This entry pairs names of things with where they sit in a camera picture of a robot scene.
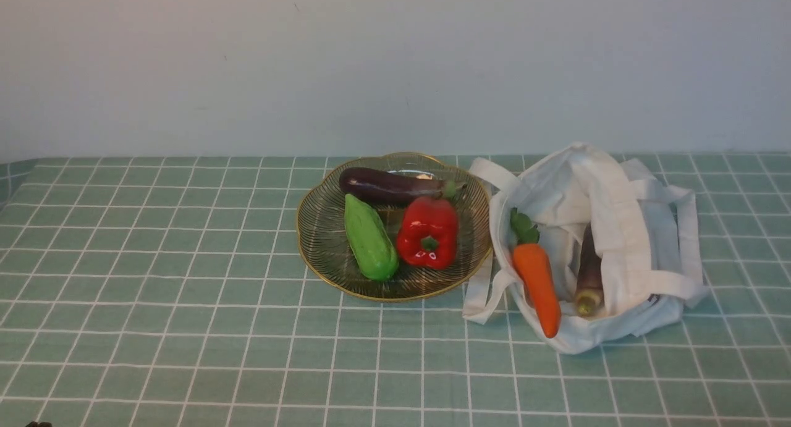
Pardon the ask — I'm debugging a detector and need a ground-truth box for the white cloth tote bag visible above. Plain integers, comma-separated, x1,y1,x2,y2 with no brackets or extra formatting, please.
462,143,709,354

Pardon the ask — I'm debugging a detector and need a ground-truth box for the slim dark purple eggplant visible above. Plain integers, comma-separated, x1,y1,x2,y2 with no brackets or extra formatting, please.
574,223,604,318

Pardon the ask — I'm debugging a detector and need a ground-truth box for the red bell pepper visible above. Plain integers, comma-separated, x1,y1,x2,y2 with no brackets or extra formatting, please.
396,197,459,270

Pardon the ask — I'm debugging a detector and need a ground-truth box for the green checkered tablecloth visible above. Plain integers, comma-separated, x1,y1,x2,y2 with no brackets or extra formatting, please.
1,153,790,426

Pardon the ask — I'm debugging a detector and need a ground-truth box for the green bumpy cucumber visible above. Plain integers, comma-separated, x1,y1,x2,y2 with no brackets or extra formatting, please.
344,193,399,282

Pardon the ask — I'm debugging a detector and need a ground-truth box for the gold wire fruit basket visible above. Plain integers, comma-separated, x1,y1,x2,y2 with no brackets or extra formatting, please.
295,152,493,302

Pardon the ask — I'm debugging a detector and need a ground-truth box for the orange carrot with green top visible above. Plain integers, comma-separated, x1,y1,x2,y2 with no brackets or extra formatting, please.
509,208,562,339

